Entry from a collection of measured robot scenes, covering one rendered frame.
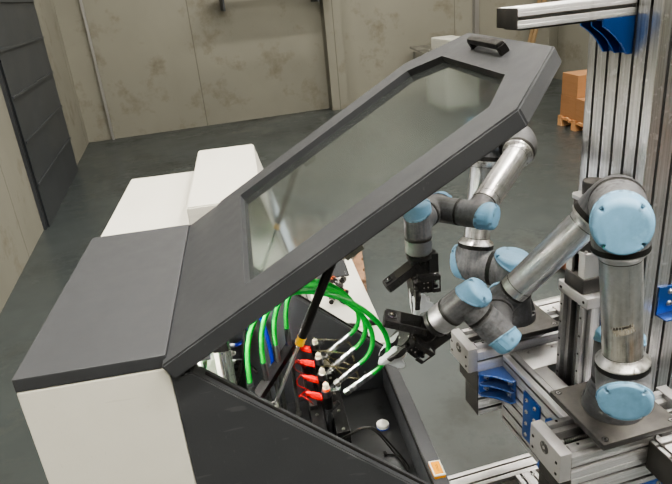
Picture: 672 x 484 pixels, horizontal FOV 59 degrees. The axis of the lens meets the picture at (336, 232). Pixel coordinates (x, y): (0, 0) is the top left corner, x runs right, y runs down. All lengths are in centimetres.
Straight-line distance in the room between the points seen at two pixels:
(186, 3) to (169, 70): 113
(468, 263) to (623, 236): 81
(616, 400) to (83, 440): 112
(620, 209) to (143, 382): 98
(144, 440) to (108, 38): 984
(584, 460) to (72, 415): 120
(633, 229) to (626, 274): 11
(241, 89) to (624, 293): 996
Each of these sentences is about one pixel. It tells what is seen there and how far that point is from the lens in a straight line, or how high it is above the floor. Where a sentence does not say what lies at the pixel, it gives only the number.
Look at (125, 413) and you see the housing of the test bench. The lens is 128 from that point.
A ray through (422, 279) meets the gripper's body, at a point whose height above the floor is 134.
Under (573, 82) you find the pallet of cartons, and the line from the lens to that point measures 878.
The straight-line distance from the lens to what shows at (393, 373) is 197.
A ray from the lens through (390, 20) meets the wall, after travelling 1153.
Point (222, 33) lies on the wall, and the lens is 1088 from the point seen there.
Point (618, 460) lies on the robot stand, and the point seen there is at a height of 92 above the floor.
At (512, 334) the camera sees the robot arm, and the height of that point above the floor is 132.
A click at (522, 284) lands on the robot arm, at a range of 153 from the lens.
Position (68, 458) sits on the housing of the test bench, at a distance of 136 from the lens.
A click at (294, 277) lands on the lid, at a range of 110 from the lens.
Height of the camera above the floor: 211
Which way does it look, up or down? 22 degrees down
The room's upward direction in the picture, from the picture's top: 6 degrees counter-clockwise
